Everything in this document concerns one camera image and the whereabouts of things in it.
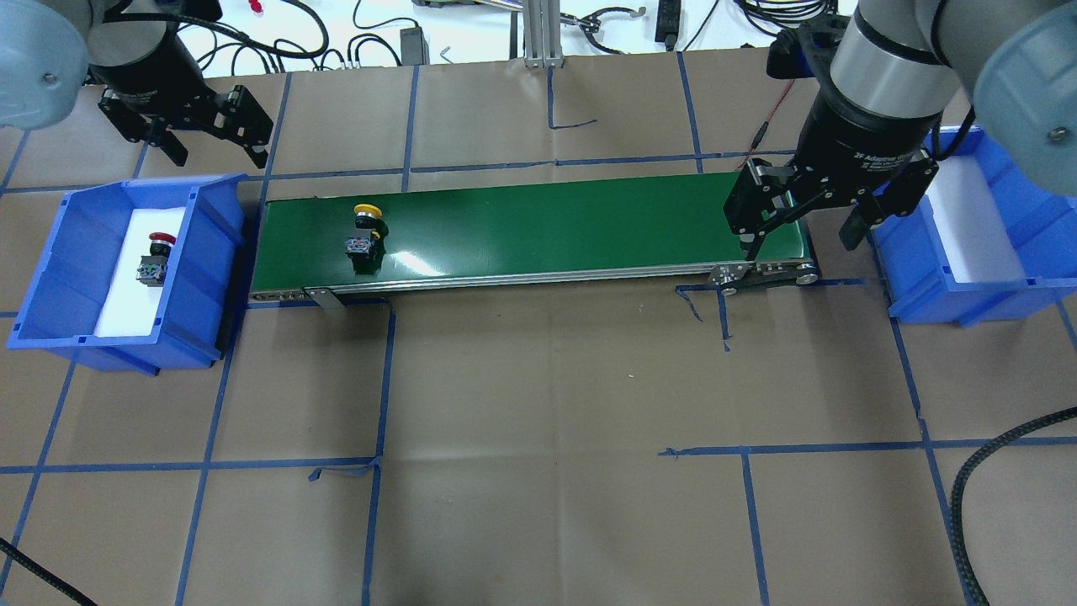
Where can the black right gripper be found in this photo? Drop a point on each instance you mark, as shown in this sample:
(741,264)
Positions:
(854,135)

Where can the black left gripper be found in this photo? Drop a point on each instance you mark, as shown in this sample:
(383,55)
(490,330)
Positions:
(143,63)

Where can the red push button switch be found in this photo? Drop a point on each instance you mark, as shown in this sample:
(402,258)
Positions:
(153,267)

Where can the yellow push button switch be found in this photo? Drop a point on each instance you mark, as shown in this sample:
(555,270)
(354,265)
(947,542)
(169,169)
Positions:
(365,248)

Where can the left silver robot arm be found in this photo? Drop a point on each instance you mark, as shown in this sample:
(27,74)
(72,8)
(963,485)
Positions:
(44,50)

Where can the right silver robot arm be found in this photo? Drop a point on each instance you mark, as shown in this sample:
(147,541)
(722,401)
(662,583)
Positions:
(885,76)

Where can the green conveyor belt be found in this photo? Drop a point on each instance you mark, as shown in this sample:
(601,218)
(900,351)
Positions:
(627,228)

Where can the blue right plastic bin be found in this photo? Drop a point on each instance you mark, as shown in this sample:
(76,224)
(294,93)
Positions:
(1042,229)

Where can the blue plastic bin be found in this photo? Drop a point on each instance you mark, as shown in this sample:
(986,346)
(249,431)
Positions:
(1042,229)
(84,302)

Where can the white foam pad right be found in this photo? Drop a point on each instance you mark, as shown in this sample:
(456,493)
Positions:
(973,237)

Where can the blue left plastic bin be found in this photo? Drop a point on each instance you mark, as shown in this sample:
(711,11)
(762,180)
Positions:
(84,302)

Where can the aluminium frame post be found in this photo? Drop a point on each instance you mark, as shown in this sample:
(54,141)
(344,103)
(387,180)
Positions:
(542,46)

